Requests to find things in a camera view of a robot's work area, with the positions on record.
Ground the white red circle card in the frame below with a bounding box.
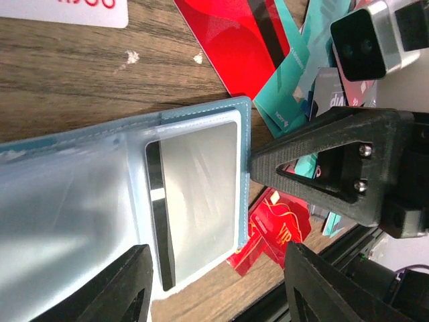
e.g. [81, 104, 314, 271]
[1, 0, 129, 28]

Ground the red VIP card centre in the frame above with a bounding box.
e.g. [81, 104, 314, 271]
[227, 188, 312, 276]

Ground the silver grey card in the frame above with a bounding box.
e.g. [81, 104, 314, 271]
[145, 121, 239, 292]

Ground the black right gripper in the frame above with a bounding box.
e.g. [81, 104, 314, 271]
[249, 107, 428, 239]

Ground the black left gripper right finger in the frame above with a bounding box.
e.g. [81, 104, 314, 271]
[284, 243, 411, 321]

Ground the large teal VIP card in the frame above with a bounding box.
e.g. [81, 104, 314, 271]
[253, 1, 351, 138]

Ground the black aluminium frame rail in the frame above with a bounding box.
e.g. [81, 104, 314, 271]
[234, 225, 385, 321]

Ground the blue leather card holder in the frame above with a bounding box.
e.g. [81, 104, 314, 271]
[1, 97, 251, 321]

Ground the glossy red card back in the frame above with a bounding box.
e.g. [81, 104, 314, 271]
[175, 0, 291, 99]

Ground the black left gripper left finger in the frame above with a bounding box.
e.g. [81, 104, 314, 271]
[34, 245, 154, 321]

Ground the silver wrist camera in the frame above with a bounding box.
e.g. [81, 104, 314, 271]
[330, 1, 428, 81]

